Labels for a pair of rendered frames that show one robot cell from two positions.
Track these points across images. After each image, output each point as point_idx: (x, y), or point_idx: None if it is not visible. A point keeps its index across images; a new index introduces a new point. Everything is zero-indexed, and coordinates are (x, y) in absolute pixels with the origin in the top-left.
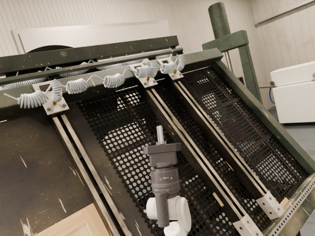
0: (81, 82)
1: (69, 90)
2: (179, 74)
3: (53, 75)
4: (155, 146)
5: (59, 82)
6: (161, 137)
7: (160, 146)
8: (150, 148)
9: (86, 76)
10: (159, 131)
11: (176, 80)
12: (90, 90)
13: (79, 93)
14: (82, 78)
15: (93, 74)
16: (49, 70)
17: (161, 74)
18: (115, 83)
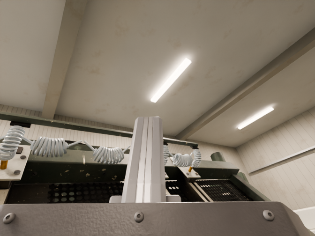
0: (68, 156)
1: (44, 159)
2: (195, 174)
3: (19, 121)
4: (76, 213)
5: (22, 129)
6: (152, 163)
7: (118, 218)
8: (10, 229)
9: (79, 152)
10: (145, 133)
11: (192, 180)
12: (77, 168)
13: (58, 168)
14: (73, 153)
15: (90, 153)
16: (18, 114)
17: (174, 173)
18: (108, 156)
